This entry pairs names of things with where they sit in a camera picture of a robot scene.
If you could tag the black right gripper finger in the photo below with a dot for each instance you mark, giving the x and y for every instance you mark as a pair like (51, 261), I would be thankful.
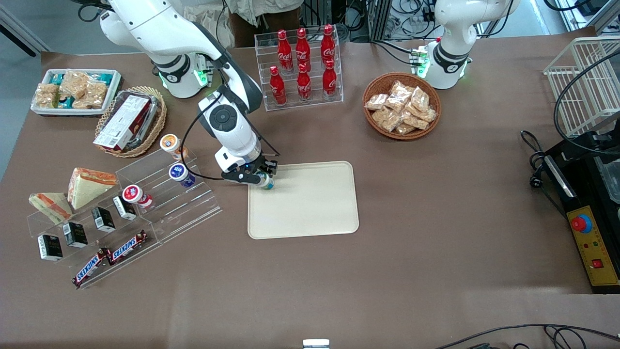
(272, 167)
(255, 181)

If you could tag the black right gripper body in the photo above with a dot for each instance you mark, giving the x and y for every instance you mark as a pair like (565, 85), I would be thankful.
(264, 166)

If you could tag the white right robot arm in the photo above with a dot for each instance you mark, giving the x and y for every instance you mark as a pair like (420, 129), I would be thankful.
(160, 34)

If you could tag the cream plastic tray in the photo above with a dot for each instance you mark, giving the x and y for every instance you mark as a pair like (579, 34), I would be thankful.
(302, 201)

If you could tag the clear acrylic stepped gum display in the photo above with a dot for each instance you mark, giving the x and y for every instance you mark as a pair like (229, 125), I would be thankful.
(193, 203)

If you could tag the blue gum bottle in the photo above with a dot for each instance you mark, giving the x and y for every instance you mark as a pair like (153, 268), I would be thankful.
(180, 173)

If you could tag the orange gum bottle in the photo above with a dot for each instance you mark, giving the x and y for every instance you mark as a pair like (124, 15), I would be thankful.
(171, 144)

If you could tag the red gum bottle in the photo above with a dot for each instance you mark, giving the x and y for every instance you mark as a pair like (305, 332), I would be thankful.
(135, 195)

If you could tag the red cola bottle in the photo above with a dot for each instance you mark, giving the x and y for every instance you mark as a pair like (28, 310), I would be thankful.
(302, 48)
(303, 83)
(284, 51)
(330, 78)
(328, 44)
(277, 87)

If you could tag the clear acrylic bottle rack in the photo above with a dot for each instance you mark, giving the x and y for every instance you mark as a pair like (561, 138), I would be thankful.
(334, 97)

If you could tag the oval woven wicker basket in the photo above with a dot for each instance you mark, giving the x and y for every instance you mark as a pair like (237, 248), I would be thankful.
(157, 121)

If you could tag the small black carton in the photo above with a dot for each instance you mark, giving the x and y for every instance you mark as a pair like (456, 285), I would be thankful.
(50, 247)
(124, 207)
(75, 234)
(103, 219)

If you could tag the clear bag of brown snacks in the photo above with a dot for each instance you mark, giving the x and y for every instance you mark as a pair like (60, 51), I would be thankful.
(387, 118)
(404, 129)
(419, 99)
(377, 102)
(416, 121)
(398, 94)

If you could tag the round brown wicker basket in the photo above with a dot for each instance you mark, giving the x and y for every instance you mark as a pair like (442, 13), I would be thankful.
(373, 87)

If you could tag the red and white cookie box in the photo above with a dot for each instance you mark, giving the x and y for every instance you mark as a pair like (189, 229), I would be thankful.
(121, 123)

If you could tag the snickers chocolate bar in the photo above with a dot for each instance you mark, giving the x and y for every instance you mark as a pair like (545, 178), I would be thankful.
(89, 267)
(127, 247)

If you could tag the person in brown trousers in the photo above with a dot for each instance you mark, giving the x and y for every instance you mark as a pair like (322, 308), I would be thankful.
(261, 22)

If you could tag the large wrapped triangle sandwich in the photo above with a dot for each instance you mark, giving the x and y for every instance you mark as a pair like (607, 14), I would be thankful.
(89, 186)

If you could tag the white rectangular snack bin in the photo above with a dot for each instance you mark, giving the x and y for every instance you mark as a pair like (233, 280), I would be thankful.
(114, 89)

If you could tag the clear bag of rice crackers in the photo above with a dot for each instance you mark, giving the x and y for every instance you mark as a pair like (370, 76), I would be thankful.
(95, 94)
(47, 94)
(75, 82)

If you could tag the silver white box edge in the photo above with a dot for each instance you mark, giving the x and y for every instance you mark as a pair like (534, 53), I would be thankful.
(316, 343)

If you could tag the white connector block green light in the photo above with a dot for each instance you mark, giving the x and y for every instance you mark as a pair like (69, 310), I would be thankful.
(419, 60)

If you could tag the small wrapped triangle sandwich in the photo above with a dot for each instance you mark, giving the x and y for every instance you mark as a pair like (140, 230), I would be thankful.
(51, 206)

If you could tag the clear acrylic stepped snack display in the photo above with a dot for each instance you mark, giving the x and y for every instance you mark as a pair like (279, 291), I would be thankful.
(63, 271)

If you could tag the red emergency stop button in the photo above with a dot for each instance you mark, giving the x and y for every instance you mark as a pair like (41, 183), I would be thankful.
(581, 223)

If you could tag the black control box yellow panel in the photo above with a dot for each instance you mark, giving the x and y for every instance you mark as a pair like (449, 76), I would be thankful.
(591, 203)

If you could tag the red rocker power switch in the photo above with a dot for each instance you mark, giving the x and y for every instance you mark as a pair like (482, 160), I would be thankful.
(596, 263)

